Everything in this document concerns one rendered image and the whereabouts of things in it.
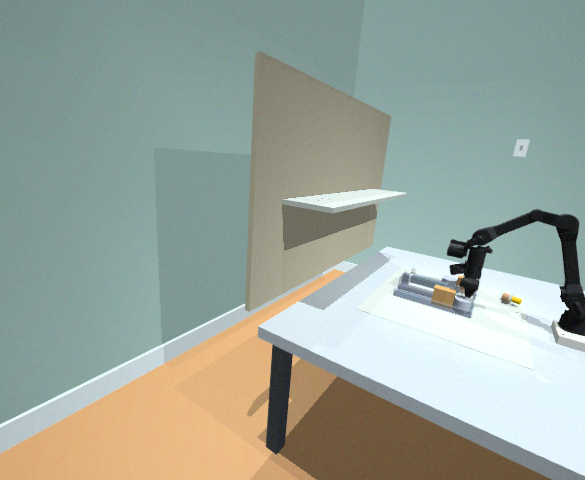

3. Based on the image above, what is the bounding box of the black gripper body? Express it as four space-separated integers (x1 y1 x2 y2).
460 260 484 291

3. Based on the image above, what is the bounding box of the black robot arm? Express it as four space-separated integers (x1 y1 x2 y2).
447 209 585 336

